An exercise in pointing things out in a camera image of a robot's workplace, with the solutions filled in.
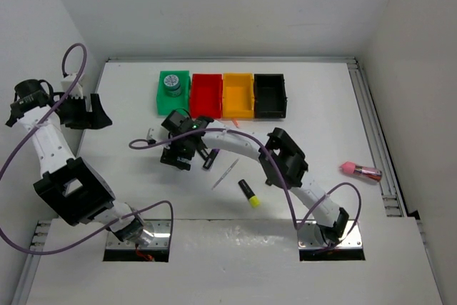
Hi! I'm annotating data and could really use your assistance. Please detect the purple cap black highlighter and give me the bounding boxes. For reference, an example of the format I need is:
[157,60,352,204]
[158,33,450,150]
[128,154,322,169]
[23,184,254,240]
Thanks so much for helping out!
[203,149,219,170]

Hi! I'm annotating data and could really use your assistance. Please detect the orange pen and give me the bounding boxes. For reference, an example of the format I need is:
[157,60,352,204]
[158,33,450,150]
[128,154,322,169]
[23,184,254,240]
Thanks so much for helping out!
[232,119,240,129]

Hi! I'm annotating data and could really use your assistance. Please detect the yellow cap black highlighter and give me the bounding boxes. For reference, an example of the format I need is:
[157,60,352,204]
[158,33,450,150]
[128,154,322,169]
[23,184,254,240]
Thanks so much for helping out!
[238,179,260,208]

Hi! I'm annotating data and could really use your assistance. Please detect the pink capped tube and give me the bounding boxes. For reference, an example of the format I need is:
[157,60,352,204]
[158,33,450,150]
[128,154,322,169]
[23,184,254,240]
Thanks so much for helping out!
[339,161,383,182]

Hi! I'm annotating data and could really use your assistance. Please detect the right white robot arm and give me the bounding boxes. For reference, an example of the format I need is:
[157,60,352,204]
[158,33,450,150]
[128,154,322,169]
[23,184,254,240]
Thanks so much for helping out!
[161,110,349,246]

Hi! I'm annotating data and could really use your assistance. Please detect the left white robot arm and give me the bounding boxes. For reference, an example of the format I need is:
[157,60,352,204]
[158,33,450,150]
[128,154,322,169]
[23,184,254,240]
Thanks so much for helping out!
[6,79,154,247]

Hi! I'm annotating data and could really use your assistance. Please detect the green plastic bin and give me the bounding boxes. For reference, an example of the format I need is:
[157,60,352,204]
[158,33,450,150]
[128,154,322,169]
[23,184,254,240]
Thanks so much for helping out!
[156,70,191,116]

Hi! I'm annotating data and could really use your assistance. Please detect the clear grey pen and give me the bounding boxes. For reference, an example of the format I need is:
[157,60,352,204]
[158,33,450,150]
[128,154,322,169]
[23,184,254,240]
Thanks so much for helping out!
[211,158,239,190]

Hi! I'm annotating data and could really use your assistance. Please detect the red plastic bin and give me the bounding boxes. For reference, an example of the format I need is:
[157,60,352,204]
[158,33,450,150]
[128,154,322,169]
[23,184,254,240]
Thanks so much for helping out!
[189,74,223,119]

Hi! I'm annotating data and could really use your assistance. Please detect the yellow plastic bin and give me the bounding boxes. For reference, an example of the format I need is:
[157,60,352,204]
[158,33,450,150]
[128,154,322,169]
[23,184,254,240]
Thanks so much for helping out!
[222,73,255,119]

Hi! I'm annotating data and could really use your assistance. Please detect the black plastic bin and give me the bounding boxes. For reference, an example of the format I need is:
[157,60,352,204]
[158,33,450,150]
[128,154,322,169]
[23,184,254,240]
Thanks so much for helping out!
[253,74,287,119]

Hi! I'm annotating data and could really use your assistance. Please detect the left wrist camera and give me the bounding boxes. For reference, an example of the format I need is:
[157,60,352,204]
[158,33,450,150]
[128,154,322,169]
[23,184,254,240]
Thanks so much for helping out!
[60,71,86,101]

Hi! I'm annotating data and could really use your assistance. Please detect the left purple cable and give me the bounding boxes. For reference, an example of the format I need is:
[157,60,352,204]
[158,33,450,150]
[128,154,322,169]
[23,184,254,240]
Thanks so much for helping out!
[0,42,175,256]

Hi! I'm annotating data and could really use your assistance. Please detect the purple cable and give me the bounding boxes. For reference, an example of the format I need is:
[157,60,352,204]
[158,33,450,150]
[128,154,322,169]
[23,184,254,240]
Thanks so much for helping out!
[0,42,175,256]
[128,126,362,249]

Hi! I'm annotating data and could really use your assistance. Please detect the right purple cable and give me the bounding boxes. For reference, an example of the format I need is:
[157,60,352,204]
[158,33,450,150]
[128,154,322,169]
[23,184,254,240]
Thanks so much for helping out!
[128,126,362,249]

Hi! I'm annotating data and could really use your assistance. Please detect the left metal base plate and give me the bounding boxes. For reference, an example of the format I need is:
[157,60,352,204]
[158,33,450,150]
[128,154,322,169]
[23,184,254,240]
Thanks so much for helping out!
[105,219,171,250]

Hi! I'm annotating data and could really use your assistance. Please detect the metal base plate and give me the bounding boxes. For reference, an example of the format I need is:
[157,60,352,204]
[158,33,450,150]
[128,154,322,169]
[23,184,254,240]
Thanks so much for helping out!
[297,220,363,251]
[105,219,171,250]

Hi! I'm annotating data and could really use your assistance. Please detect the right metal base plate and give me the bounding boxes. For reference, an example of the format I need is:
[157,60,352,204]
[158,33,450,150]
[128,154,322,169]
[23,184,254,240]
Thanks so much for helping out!
[297,220,363,251]

